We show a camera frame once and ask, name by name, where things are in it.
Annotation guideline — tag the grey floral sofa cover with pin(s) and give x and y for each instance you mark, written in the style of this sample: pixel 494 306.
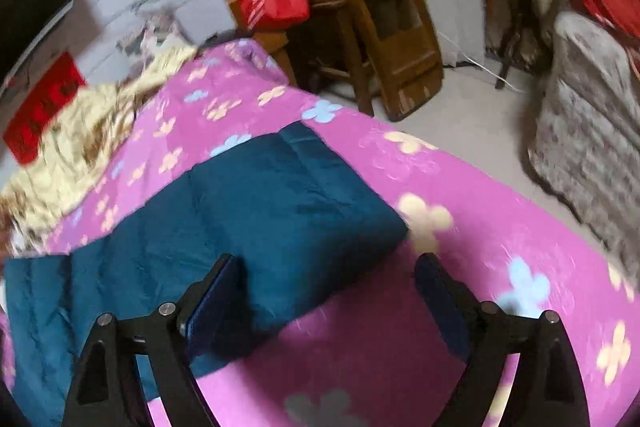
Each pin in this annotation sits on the grey floral sofa cover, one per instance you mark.
pixel 585 132

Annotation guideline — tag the pink floral bed sheet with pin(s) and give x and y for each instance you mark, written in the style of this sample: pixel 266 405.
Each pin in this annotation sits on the pink floral bed sheet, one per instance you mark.
pixel 380 357

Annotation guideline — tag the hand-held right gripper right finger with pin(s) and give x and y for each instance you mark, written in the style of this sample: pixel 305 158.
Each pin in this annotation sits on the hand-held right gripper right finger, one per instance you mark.
pixel 440 302

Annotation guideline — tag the teal down jacket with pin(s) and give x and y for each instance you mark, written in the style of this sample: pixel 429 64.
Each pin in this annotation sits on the teal down jacket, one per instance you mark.
pixel 275 217

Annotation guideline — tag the yellow brown floral quilt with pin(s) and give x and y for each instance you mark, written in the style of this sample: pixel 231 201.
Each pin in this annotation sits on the yellow brown floral quilt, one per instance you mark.
pixel 65 142

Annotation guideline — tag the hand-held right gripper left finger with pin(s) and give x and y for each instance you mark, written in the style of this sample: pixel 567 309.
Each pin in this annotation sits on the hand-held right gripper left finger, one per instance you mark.
pixel 215 302

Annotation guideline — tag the wooden chair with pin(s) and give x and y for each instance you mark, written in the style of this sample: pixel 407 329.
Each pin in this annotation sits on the wooden chair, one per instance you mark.
pixel 395 32

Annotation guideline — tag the red wall banner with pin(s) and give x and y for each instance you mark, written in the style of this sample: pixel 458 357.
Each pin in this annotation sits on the red wall banner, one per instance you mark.
pixel 40 117

